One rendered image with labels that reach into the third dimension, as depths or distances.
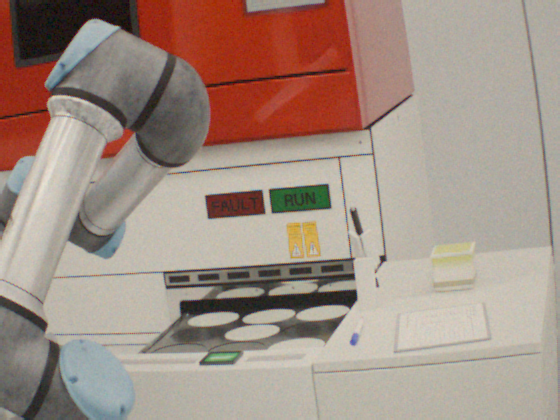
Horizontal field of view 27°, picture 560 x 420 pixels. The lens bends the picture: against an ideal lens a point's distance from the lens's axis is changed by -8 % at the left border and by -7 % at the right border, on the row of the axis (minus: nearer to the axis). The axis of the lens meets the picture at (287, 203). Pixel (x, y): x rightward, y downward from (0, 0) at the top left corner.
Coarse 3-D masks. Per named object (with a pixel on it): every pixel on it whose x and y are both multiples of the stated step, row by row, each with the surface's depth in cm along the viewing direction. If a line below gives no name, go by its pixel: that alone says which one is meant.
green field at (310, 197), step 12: (276, 192) 236; (288, 192) 235; (300, 192) 235; (312, 192) 234; (324, 192) 234; (276, 204) 236; (288, 204) 236; (300, 204) 235; (312, 204) 235; (324, 204) 234
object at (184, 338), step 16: (336, 304) 232; (352, 304) 230; (240, 320) 229; (288, 320) 225; (304, 320) 223; (320, 320) 222; (336, 320) 220; (176, 336) 223; (192, 336) 222; (208, 336) 221; (224, 336) 219; (272, 336) 215; (288, 336) 214; (304, 336) 213; (320, 336) 211; (160, 352) 213; (176, 352) 212; (192, 352) 211
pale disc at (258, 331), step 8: (240, 328) 223; (248, 328) 223; (256, 328) 222; (264, 328) 221; (272, 328) 221; (232, 336) 218; (240, 336) 218; (248, 336) 217; (256, 336) 217; (264, 336) 216
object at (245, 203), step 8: (256, 192) 237; (208, 200) 239; (216, 200) 239; (224, 200) 239; (232, 200) 238; (240, 200) 238; (248, 200) 238; (256, 200) 237; (216, 208) 239; (224, 208) 239; (232, 208) 239; (240, 208) 238; (248, 208) 238; (256, 208) 237
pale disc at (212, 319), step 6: (222, 312) 237; (228, 312) 237; (192, 318) 235; (198, 318) 235; (204, 318) 234; (210, 318) 233; (216, 318) 233; (222, 318) 232; (228, 318) 232; (234, 318) 231; (192, 324) 230; (198, 324) 230; (204, 324) 229; (210, 324) 229; (216, 324) 228
